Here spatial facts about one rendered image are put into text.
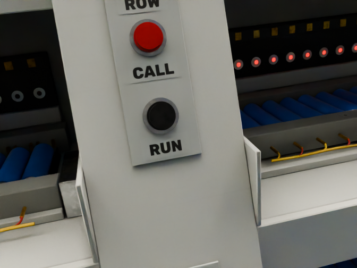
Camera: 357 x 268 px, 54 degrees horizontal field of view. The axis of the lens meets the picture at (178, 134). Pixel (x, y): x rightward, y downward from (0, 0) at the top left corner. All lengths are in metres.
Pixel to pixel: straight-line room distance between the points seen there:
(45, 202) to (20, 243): 0.03
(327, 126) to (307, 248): 0.11
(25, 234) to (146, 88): 0.13
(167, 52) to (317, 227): 0.14
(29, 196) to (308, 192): 0.19
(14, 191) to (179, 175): 0.11
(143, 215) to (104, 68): 0.08
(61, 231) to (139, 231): 0.06
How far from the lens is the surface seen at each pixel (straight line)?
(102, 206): 0.20
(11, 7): 0.22
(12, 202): 0.26
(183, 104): 0.20
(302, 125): 0.30
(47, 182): 0.25
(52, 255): 0.23
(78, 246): 0.23
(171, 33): 0.20
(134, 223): 0.20
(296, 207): 0.24
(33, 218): 0.26
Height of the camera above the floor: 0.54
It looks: 4 degrees down
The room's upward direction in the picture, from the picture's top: 9 degrees counter-clockwise
